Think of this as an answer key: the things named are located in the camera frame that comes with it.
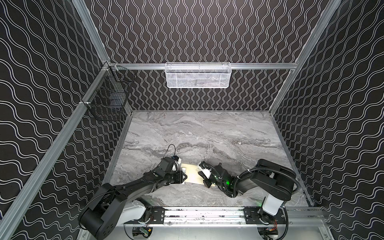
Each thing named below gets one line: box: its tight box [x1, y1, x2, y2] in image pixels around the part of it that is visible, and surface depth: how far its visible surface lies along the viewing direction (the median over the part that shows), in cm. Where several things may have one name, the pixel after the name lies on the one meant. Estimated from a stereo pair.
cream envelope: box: [181, 163, 205, 185], surface depth 90 cm
